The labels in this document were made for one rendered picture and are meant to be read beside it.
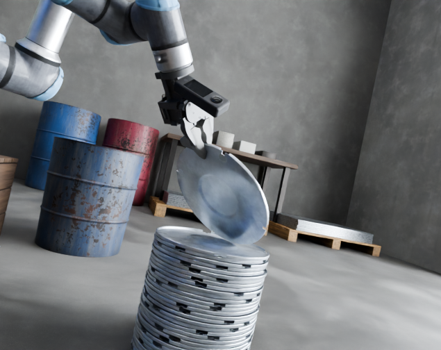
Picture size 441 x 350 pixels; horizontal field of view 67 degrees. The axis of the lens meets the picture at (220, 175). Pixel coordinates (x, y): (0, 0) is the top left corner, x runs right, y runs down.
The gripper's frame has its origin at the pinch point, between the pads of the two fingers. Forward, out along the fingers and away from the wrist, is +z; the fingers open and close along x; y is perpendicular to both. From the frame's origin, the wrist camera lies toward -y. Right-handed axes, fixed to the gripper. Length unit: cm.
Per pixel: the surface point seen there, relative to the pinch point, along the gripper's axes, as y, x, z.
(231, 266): -12.3, 13.4, 18.4
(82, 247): 77, 12, 49
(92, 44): 334, -186, -6
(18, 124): 367, -78, 51
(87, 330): 20, 37, 33
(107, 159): 75, -14, 20
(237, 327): -14.3, 18.6, 31.2
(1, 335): 26, 50, 22
